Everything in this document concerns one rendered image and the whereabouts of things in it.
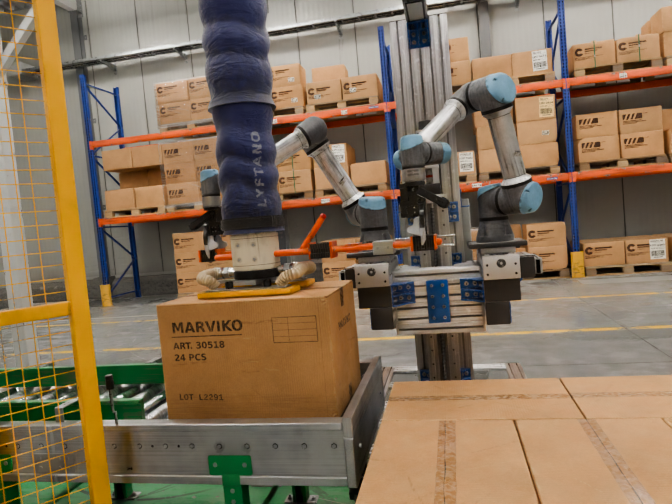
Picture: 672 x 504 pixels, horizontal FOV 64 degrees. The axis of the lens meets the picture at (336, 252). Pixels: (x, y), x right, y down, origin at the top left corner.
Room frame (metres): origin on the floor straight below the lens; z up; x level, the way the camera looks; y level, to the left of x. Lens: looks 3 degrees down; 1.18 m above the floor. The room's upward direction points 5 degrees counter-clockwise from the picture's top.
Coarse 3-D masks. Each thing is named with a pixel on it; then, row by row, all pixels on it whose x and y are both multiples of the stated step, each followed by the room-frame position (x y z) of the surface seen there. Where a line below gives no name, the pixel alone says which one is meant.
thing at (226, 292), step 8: (264, 280) 1.83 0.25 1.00; (224, 288) 1.89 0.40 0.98; (232, 288) 1.87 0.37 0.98; (240, 288) 1.84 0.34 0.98; (248, 288) 1.82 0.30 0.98; (256, 288) 1.81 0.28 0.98; (264, 288) 1.80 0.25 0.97; (272, 288) 1.80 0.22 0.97; (280, 288) 1.78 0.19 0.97; (288, 288) 1.77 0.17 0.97; (296, 288) 1.82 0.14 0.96; (200, 296) 1.84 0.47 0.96; (208, 296) 1.84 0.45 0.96; (216, 296) 1.83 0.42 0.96; (224, 296) 1.82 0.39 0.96; (232, 296) 1.82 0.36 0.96; (240, 296) 1.81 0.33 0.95
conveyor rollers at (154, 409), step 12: (132, 384) 2.39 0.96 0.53; (144, 384) 2.34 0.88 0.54; (156, 384) 2.29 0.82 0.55; (0, 396) 2.35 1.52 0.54; (12, 396) 2.31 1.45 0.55; (36, 396) 2.31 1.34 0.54; (48, 396) 2.27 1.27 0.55; (60, 396) 2.24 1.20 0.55; (72, 396) 2.27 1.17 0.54; (108, 396) 2.22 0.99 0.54; (120, 396) 2.17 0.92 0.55; (132, 396) 2.23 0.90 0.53; (144, 396) 2.17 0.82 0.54; (156, 396) 2.12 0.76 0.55; (144, 408) 2.00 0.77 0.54; (156, 408) 1.97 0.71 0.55
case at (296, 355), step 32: (320, 288) 1.88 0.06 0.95; (352, 288) 2.06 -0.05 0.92; (160, 320) 1.82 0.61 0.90; (192, 320) 1.79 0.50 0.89; (224, 320) 1.77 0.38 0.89; (256, 320) 1.74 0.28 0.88; (288, 320) 1.71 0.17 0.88; (320, 320) 1.69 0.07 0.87; (352, 320) 2.01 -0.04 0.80; (192, 352) 1.80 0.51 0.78; (224, 352) 1.77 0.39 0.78; (256, 352) 1.74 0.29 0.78; (288, 352) 1.72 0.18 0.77; (320, 352) 1.69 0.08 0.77; (352, 352) 1.96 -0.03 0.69; (192, 384) 1.80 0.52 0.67; (224, 384) 1.77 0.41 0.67; (256, 384) 1.75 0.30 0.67; (288, 384) 1.72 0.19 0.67; (320, 384) 1.69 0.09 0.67; (352, 384) 1.92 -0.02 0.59; (192, 416) 1.80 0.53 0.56; (224, 416) 1.77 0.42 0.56; (256, 416) 1.75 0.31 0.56; (288, 416) 1.72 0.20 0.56; (320, 416) 1.70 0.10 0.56
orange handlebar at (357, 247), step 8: (408, 240) 1.83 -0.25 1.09; (440, 240) 1.78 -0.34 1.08; (336, 248) 1.85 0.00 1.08; (344, 248) 1.84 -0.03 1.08; (352, 248) 1.83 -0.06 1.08; (360, 248) 1.83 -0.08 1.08; (368, 248) 1.82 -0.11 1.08; (216, 256) 1.96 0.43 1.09; (224, 256) 1.95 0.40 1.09; (280, 256) 1.90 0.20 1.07
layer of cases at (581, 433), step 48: (432, 384) 1.98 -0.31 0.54; (480, 384) 1.93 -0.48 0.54; (528, 384) 1.88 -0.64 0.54; (576, 384) 1.84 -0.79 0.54; (624, 384) 1.80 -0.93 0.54; (384, 432) 1.57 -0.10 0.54; (432, 432) 1.54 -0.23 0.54; (480, 432) 1.51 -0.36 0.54; (528, 432) 1.48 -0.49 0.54; (576, 432) 1.45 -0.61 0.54; (624, 432) 1.42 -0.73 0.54; (384, 480) 1.28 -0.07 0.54; (432, 480) 1.26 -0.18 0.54; (480, 480) 1.23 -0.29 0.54; (528, 480) 1.22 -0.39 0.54; (576, 480) 1.20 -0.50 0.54; (624, 480) 1.18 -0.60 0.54
